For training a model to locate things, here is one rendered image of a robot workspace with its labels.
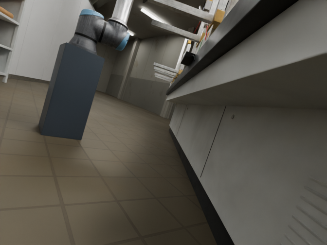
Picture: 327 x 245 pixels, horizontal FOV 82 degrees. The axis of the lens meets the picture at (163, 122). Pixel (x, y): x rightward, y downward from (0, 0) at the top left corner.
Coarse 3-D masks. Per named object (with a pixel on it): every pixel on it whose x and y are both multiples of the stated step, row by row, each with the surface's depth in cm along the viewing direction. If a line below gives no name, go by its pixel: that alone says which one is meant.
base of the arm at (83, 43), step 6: (78, 36) 124; (84, 36) 124; (72, 42) 123; (78, 42) 123; (84, 42) 124; (90, 42) 126; (96, 42) 132; (84, 48) 124; (90, 48) 126; (96, 54) 134
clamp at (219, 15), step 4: (216, 12) 78; (220, 12) 78; (224, 12) 78; (216, 16) 78; (220, 16) 78; (212, 20) 81; (216, 20) 78; (220, 20) 78; (212, 24) 82; (216, 24) 81; (208, 28) 87; (212, 28) 85; (216, 28) 84
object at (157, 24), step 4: (152, 20) 105; (156, 20) 105; (152, 24) 105; (156, 24) 105; (160, 24) 105; (164, 24) 105; (160, 28) 106; (164, 28) 105; (168, 28) 105; (172, 28) 105; (176, 28) 105; (168, 32) 108; (172, 32) 106; (176, 32) 106; (180, 32) 106; (184, 32) 106; (188, 32) 106; (184, 36) 107; (188, 36) 106; (192, 36) 106; (196, 36) 106; (192, 40) 109; (196, 40) 107
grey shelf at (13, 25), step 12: (0, 0) 271; (12, 0) 272; (24, 0) 271; (0, 12) 238; (12, 12) 274; (0, 24) 275; (12, 24) 276; (0, 36) 277; (12, 36) 278; (0, 48) 278; (12, 48) 277; (0, 60) 281; (0, 72) 271
